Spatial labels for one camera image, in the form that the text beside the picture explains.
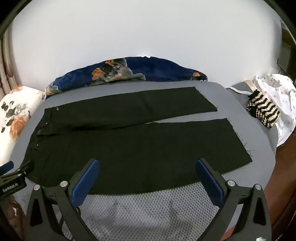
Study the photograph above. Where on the brown wooden bed frame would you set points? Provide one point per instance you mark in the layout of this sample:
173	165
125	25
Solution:
283	185

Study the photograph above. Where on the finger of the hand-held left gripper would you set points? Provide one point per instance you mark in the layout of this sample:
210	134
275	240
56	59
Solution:
5	168
27	168

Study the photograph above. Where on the blue floral blanket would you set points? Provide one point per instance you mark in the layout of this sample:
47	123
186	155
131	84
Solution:
129	69

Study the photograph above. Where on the grey mesh mat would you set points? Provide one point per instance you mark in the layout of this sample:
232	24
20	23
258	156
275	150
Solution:
143	213

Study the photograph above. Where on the black and white knitted cloth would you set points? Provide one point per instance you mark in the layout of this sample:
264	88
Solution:
263	109

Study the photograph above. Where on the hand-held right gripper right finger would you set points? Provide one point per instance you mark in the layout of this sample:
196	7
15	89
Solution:
210	184

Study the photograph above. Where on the dark cabinet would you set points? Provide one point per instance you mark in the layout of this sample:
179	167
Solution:
288	51

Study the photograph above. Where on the white floral pillow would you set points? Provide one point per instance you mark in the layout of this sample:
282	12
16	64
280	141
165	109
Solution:
16	122

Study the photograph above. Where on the beige curtain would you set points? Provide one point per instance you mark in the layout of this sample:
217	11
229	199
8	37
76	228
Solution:
8	64

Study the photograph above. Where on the white dotted cloth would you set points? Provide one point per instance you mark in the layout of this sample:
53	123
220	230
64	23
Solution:
281	92

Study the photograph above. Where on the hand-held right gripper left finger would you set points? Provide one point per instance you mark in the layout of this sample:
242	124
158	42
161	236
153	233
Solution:
85	184

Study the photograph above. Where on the black pants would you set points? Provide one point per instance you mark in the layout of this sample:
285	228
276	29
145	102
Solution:
129	148

